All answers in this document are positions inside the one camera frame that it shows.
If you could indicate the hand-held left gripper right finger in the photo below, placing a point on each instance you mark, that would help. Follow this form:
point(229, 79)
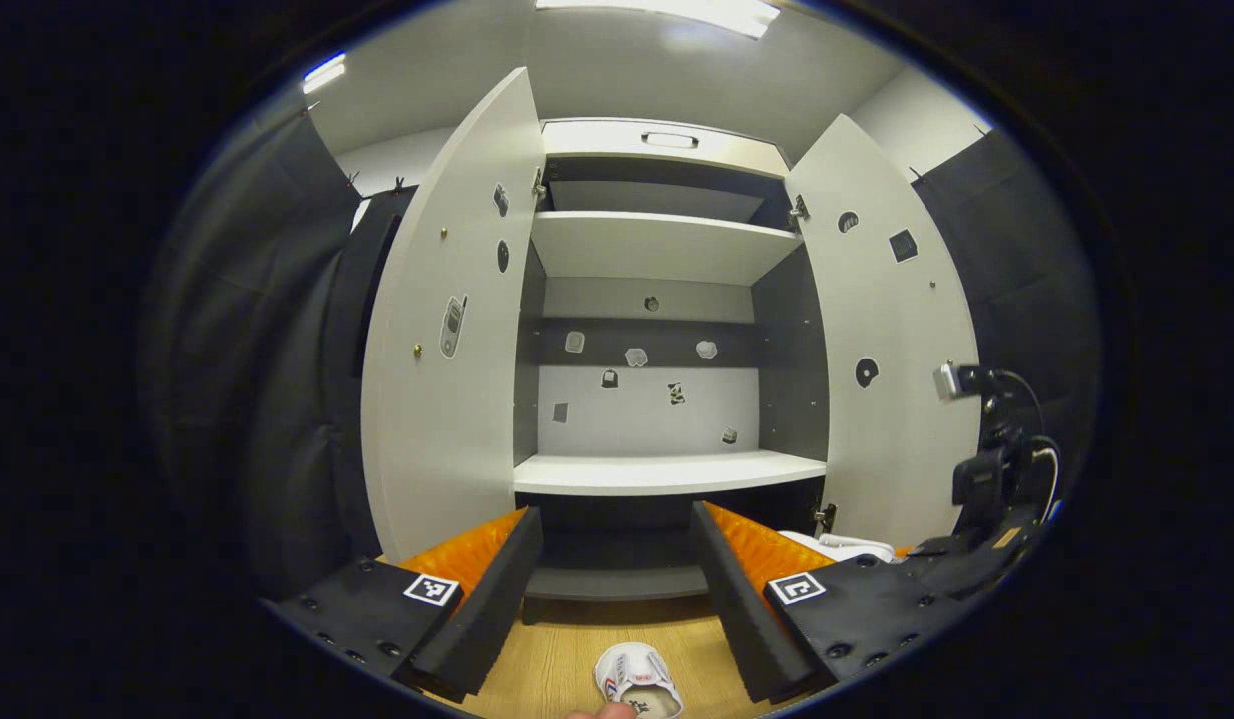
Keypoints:
point(742, 609)

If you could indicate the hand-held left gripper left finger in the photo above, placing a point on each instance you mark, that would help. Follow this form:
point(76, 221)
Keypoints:
point(487, 609)

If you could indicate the white canvas shoe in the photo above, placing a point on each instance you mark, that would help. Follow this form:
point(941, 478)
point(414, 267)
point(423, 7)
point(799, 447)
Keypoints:
point(637, 674)
point(842, 547)

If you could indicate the white shoe cabinet door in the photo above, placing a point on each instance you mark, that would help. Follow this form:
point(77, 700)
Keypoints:
point(887, 320)
point(427, 419)

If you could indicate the white shoe cabinet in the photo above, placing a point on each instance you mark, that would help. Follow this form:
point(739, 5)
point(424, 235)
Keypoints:
point(657, 245)

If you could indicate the long ceiling light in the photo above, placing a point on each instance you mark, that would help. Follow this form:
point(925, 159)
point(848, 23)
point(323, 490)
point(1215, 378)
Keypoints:
point(677, 12)

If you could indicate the small ceiling light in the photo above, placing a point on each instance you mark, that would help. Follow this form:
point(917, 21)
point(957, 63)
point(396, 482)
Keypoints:
point(323, 73)

